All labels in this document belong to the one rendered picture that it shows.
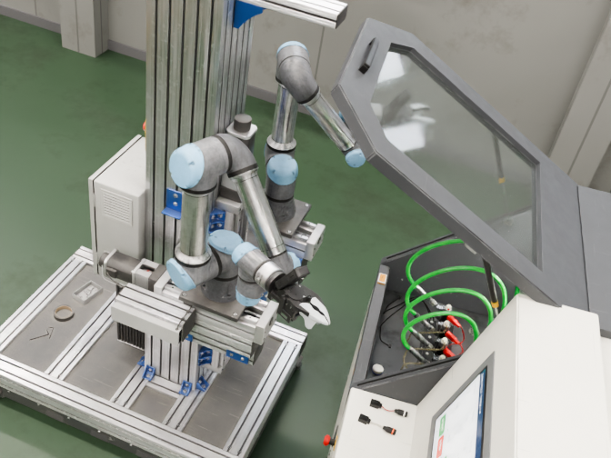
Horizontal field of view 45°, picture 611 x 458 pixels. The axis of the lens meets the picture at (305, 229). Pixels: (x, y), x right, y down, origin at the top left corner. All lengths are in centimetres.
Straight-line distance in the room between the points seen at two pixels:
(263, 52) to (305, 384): 275
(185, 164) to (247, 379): 153
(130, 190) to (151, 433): 106
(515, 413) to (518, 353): 18
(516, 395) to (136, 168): 160
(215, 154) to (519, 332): 96
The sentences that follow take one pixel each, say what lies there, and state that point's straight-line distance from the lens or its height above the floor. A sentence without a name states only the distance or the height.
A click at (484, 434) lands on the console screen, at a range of 190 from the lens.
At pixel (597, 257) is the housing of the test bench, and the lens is 242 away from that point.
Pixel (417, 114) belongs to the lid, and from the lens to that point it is 216.
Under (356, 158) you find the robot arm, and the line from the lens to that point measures 277.
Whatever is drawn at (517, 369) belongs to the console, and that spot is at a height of 155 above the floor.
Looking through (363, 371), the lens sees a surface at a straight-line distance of 254.
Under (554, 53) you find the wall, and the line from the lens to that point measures 502.
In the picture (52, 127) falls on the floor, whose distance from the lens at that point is 527.
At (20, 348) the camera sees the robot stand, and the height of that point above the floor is 21.
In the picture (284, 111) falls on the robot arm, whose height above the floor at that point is 144.
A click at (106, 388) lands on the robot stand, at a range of 336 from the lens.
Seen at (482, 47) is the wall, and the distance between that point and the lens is 506.
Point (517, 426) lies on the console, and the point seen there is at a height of 155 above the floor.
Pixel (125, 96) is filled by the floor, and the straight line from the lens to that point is 561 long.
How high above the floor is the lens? 287
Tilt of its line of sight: 40 degrees down
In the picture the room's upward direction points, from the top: 11 degrees clockwise
